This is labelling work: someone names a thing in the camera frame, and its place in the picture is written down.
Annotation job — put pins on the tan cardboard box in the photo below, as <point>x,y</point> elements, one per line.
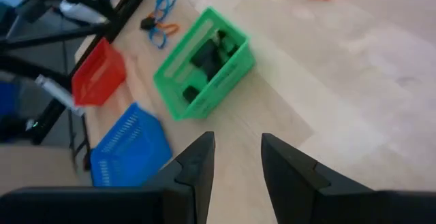
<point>34,166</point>

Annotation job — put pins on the green plastic basket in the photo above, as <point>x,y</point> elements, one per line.
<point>221,88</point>

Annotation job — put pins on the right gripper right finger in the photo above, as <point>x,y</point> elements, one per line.
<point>340,207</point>

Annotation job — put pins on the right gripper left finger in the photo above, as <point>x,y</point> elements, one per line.
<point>102,205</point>

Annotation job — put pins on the blue plastic basket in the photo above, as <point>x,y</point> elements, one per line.
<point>136,149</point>

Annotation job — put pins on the red plastic basket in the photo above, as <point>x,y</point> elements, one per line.
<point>98,74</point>

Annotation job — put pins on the white plastic box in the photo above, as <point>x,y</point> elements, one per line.
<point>81,13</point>

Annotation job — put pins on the black device green light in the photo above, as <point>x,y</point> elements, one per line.
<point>20,128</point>

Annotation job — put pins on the silver edge plate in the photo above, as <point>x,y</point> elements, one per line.
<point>58,93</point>

